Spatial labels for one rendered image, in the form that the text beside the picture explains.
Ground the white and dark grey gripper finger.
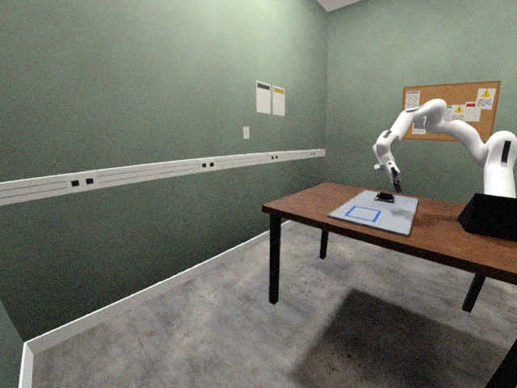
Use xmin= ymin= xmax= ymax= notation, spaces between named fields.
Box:
xmin=393 ymin=181 xmax=403 ymax=193
xmin=391 ymin=167 xmax=402 ymax=183

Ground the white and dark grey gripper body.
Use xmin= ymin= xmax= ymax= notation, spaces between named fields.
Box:
xmin=382 ymin=160 xmax=400 ymax=183

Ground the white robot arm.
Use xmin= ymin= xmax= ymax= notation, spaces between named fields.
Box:
xmin=372 ymin=99 xmax=517 ymax=198

